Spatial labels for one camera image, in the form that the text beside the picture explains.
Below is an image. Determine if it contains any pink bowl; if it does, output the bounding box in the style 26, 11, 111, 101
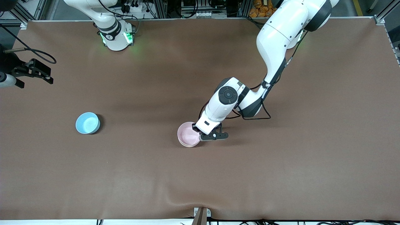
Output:
177, 122, 201, 147

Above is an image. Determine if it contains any blue bowl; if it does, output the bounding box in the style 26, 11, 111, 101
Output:
76, 112, 101, 135

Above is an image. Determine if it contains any brown table mat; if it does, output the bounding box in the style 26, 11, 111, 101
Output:
0, 19, 400, 221

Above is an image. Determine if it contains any brown angled bar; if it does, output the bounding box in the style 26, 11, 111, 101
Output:
191, 208, 207, 225

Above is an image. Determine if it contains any white power strip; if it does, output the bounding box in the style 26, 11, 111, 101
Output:
120, 0, 147, 13

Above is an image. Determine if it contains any orange snack packets pile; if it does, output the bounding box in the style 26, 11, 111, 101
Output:
249, 0, 278, 18

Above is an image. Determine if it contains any aluminium frame rail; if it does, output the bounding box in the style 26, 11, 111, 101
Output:
0, 0, 47, 30
373, 0, 400, 25

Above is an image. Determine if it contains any grey metal bracket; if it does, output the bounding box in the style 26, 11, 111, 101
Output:
193, 207, 212, 218

